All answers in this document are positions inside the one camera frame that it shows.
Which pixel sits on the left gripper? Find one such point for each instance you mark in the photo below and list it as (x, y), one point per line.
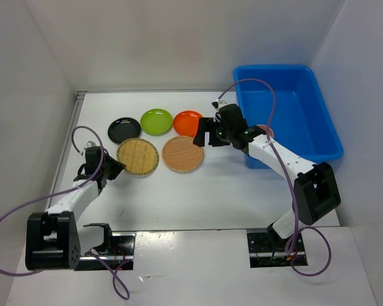
(118, 166)

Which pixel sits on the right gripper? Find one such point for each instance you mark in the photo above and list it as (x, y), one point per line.
(205, 125)

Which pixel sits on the green-rimmed bamboo tray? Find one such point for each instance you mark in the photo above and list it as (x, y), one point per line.
(139, 156)

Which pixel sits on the pink plastic cup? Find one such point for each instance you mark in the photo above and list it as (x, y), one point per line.
(266, 129)

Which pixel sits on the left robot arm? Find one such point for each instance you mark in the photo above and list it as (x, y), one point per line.
(53, 241)

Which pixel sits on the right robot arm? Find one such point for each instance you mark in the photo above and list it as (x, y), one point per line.
(313, 186)

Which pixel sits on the blue plastic bin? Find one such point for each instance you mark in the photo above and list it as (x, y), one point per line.
(288, 96)

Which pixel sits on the orange plastic plate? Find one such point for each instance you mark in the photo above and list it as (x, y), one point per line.
(186, 123)

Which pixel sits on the brown woven bamboo tray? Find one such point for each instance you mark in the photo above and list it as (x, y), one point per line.
(181, 155)

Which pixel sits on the black plastic plate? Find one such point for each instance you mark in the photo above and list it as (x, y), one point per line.
(122, 129)

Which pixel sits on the green plastic plate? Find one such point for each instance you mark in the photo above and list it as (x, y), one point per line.
(156, 121)

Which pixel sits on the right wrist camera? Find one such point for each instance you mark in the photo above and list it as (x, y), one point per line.
(217, 104)

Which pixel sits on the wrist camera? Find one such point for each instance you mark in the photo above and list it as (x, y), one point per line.
(87, 146)
(217, 104)

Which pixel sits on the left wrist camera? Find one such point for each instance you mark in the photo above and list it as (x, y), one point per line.
(87, 146)

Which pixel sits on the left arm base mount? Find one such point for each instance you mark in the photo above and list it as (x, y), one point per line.
(119, 254)

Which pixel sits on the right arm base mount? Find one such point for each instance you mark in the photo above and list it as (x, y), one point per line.
(263, 254)

